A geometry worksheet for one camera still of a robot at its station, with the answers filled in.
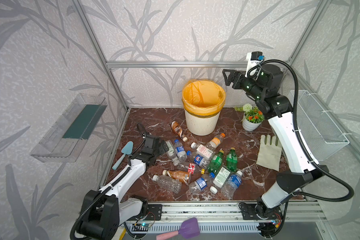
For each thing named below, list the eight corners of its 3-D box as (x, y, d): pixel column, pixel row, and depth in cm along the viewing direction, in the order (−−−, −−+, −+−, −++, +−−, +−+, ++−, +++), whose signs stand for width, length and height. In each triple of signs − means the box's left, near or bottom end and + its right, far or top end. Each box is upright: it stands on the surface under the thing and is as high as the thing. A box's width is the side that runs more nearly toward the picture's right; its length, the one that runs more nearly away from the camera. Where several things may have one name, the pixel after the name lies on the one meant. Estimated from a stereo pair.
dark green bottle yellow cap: (227, 173, 89) (229, 170, 85) (223, 150, 99) (225, 146, 95) (239, 173, 89) (241, 170, 85) (234, 150, 99) (235, 146, 95)
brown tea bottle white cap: (162, 179, 86) (160, 175, 81) (164, 171, 89) (163, 167, 84) (189, 184, 84) (189, 181, 79) (191, 176, 87) (191, 172, 82)
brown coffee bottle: (181, 143, 102) (180, 139, 97) (170, 127, 111) (170, 122, 107) (187, 140, 103) (187, 136, 99) (176, 124, 112) (176, 120, 108)
